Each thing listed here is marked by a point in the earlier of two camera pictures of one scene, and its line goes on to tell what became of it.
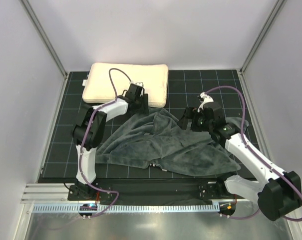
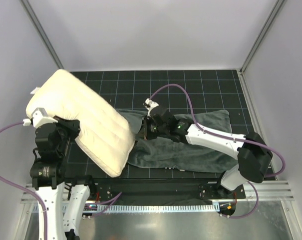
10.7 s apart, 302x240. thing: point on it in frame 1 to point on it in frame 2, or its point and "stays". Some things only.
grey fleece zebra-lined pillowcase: [157, 138] stays
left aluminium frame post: [44, 36] stays
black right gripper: [188, 117] to [145, 129]
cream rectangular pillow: [105, 81] to [106, 136]
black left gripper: [143, 104] to [69, 124]
